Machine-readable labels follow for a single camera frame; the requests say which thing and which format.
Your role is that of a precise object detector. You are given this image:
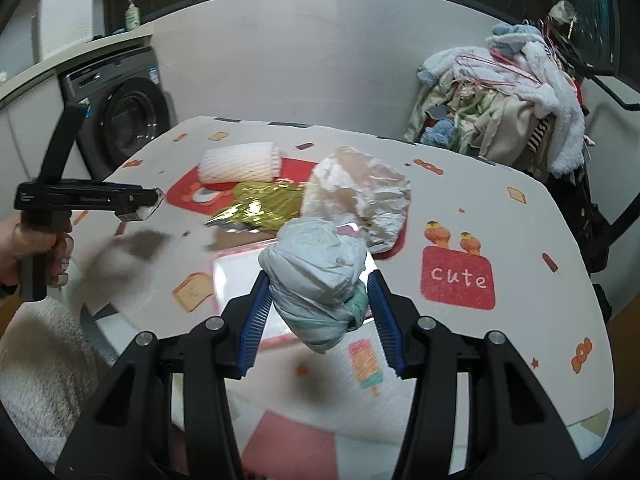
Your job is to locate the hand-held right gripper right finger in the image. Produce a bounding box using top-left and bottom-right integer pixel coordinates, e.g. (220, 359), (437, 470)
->
(367, 269), (586, 480)

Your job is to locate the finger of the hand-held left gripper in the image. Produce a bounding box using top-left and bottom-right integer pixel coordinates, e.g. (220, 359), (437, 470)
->
(75, 186), (166, 213)

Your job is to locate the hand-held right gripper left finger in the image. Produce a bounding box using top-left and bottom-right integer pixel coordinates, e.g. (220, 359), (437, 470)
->
(54, 270), (275, 480)

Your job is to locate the white plastic bag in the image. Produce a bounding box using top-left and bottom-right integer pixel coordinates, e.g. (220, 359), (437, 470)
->
(257, 217), (371, 356)

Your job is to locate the person's left hand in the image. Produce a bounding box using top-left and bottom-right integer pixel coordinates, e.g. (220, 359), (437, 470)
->
(0, 215), (75, 291)

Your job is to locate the grey front-load washing machine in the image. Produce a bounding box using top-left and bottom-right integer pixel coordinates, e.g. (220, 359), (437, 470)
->
(59, 46), (173, 181)

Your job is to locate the gold foil wrapper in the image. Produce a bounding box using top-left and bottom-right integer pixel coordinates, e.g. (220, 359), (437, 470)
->
(204, 182), (311, 235)

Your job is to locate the white perforated laundry basket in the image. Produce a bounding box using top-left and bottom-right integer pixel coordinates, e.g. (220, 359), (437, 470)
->
(31, 0), (97, 61)

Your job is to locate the white foam net sleeve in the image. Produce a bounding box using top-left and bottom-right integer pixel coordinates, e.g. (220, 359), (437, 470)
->
(199, 142), (282, 184)

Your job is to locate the crumpled translucent plastic bag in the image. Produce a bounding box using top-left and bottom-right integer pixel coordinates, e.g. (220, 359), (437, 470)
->
(300, 145), (413, 256)

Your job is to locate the pile of clothes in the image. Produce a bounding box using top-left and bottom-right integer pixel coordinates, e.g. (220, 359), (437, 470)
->
(402, 22), (588, 178)

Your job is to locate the black exercise bike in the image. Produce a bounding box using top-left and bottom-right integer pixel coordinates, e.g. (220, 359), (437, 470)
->
(520, 20), (640, 321)

